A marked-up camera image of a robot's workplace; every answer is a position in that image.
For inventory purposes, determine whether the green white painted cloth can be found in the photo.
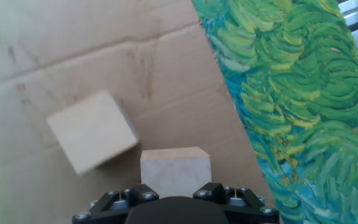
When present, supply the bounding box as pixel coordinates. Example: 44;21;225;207
0;0;358;224

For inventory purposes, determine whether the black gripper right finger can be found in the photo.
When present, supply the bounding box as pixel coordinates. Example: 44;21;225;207
193;182;280;224

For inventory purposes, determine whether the brown cardboard sheet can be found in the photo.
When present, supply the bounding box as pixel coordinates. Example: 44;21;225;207
0;0;284;224

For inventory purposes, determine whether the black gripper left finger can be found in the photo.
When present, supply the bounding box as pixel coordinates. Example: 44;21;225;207
71;183;160;224

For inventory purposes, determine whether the large pale wooden cube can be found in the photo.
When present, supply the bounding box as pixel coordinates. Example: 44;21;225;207
45;90;140;176

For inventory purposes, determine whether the tall pale wooden block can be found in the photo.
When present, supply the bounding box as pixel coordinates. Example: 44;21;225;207
140;146;213;199

